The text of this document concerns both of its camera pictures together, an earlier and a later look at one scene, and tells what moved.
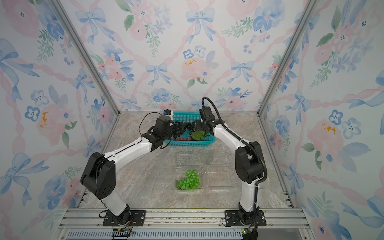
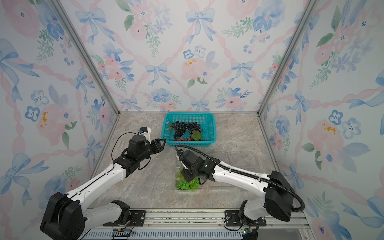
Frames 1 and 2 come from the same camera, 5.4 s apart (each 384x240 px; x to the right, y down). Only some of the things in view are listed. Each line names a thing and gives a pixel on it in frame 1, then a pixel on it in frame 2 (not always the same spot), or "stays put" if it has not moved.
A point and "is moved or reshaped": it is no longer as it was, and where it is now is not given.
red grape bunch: [187, 139] stays put
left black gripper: [179, 131] → [158, 147]
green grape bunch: [192, 181] is moved or reshaped
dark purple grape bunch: [184, 125] stays put
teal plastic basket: [190, 117] stays put
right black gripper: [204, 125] → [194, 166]
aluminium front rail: [184, 224] stays put
